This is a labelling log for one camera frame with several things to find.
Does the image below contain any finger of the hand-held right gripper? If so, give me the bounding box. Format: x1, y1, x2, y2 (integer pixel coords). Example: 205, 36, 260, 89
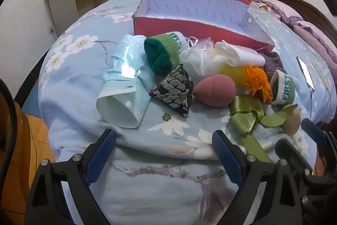
301, 118, 328, 147
275, 139, 314, 178

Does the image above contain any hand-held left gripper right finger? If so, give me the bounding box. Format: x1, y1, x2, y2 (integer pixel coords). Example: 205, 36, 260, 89
211, 130, 303, 225

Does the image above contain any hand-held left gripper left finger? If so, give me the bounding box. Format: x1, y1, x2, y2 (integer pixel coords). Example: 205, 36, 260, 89
25, 129, 118, 225

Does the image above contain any green satin ribbon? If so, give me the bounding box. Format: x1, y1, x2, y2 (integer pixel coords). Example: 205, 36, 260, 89
229, 95, 298, 163

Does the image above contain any smartphone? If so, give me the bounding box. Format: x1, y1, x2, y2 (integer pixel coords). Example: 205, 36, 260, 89
296, 56, 316, 91

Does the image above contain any yellow sponge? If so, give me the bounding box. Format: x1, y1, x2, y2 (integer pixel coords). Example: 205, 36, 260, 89
220, 64, 253, 95

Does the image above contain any pale yellow strip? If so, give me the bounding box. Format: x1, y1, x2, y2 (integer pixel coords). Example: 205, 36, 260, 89
312, 63, 328, 86

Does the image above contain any pink makeup sponge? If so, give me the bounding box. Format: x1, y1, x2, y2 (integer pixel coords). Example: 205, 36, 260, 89
194, 75, 237, 107

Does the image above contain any white waffle towel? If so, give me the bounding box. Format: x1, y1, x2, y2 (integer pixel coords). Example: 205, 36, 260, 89
214, 40, 266, 67

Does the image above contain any black cable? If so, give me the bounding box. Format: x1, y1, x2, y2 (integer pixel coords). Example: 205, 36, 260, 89
0, 77, 19, 189

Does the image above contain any purple knitted sock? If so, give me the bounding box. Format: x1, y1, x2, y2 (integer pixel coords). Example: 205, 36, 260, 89
259, 51, 285, 80

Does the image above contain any pink frilled pillow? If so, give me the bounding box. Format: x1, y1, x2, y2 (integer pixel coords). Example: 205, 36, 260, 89
292, 21, 337, 76

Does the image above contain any black wave-patterned pouch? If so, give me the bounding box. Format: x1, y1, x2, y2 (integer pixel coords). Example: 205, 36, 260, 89
149, 64, 194, 119

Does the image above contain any purple frilled pillow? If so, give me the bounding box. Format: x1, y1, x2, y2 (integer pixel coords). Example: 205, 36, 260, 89
247, 0, 303, 28

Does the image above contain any green white wristband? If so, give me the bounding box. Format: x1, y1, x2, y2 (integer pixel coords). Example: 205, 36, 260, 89
271, 69, 298, 105
143, 31, 189, 75

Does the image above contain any pink cardboard box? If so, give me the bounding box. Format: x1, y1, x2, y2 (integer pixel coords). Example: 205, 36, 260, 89
132, 0, 275, 54

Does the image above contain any cartoon print cloth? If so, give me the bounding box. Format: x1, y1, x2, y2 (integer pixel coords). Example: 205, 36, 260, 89
250, 2, 269, 12

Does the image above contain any beige powder puff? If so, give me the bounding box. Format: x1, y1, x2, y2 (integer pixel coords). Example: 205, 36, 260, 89
283, 109, 302, 136

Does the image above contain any beige shelf unit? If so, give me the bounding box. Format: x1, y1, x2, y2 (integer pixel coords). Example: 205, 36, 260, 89
43, 0, 113, 30

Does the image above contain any dark wooden headboard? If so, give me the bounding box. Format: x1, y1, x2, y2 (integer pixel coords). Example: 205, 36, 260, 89
266, 0, 337, 38

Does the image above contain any white mesh drawstring bag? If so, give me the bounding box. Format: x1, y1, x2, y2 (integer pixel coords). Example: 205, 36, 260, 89
180, 36, 224, 78

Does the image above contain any blue face mask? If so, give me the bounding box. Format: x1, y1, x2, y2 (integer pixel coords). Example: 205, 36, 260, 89
96, 34, 153, 128

